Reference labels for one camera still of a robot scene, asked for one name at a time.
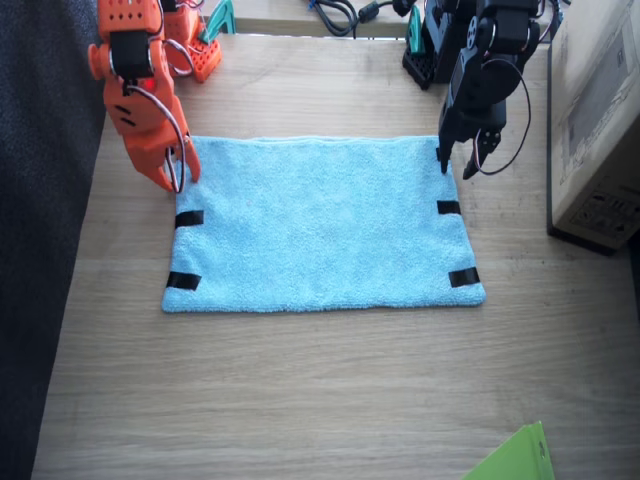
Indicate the black tape strip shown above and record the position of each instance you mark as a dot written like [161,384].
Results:
[448,207]
[189,219]
[183,281]
[464,277]

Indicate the light blue towel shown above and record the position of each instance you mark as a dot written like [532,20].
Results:
[325,225]

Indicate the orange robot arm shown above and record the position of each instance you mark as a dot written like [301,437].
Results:
[130,20]

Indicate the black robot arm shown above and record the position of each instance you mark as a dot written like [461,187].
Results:
[500,30]

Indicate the green table clamp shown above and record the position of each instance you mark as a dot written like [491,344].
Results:
[415,32]
[222,17]

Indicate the brown cardboard box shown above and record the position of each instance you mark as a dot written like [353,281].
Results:
[595,125]

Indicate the dark grey felt partition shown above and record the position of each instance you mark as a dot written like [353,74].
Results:
[30,200]

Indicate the green plastic folder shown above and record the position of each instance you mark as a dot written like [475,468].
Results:
[520,460]

